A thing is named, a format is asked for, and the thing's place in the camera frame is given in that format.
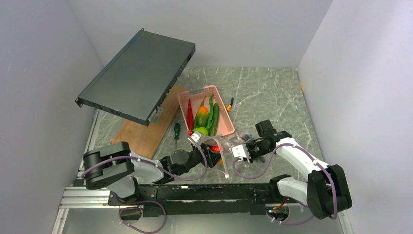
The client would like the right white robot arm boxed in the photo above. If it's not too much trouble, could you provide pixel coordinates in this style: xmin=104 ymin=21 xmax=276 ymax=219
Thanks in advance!
xmin=234 ymin=120 xmax=353 ymax=219

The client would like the green fake apple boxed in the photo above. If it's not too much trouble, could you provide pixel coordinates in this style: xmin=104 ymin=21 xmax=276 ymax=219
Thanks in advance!
xmin=193 ymin=127 xmax=209 ymax=136

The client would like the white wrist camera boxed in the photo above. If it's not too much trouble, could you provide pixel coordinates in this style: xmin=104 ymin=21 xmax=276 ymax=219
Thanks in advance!
xmin=231 ymin=144 xmax=249 ymax=160
xmin=188 ymin=131 xmax=206 ymax=145

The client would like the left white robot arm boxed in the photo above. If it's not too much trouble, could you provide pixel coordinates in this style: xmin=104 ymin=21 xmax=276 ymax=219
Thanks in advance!
xmin=81 ymin=141 xmax=222 ymax=205

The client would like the dark green fake cucumber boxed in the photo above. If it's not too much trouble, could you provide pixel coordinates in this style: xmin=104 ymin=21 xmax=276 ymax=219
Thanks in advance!
xmin=209 ymin=103 xmax=220 ymax=136

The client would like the green handled screwdriver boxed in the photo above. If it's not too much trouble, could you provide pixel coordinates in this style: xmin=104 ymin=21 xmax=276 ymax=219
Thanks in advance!
xmin=174 ymin=122 xmax=181 ymax=151

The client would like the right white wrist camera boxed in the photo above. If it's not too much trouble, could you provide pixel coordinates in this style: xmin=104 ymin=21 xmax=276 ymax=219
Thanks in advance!
xmin=231 ymin=144 xmax=249 ymax=160

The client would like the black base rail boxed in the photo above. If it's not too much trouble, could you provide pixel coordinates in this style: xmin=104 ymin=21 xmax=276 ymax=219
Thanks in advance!
xmin=108 ymin=183 xmax=288 ymax=217

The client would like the black orange small tool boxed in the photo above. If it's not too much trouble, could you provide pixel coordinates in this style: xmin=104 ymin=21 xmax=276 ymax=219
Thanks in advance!
xmin=226 ymin=97 xmax=234 ymax=112

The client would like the pink perforated plastic basket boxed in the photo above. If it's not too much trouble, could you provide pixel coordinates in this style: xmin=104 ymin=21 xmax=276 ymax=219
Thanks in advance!
xmin=177 ymin=85 xmax=235 ymax=136

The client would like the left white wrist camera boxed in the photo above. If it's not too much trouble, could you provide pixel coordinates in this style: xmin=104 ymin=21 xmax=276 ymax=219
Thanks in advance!
xmin=188 ymin=131 xmax=206 ymax=145

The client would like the orange fake fruit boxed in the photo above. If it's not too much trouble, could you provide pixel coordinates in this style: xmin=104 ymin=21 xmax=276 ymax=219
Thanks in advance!
xmin=194 ymin=106 xmax=209 ymax=127

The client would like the clear zip top bag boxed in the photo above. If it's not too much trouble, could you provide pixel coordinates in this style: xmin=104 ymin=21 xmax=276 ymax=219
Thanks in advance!
xmin=204 ymin=132 xmax=254 ymax=179

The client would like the aluminium frame rail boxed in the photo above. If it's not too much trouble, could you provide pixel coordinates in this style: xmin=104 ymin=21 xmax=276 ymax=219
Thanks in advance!
xmin=52 ymin=110 xmax=110 ymax=234

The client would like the brown wooden board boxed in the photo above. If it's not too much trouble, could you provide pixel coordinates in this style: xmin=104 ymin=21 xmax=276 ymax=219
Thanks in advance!
xmin=111 ymin=85 xmax=187 ymax=159

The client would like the dark green rack server chassis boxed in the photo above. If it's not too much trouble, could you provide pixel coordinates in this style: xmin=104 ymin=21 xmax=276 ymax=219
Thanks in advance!
xmin=75 ymin=29 xmax=196 ymax=126

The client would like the red fake chili pepper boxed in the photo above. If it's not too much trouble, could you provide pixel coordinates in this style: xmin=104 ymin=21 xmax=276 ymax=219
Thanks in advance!
xmin=187 ymin=99 xmax=194 ymax=130

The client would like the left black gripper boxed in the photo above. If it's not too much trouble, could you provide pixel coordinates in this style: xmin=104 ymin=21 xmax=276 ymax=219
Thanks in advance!
xmin=176 ymin=143 xmax=225 ymax=176

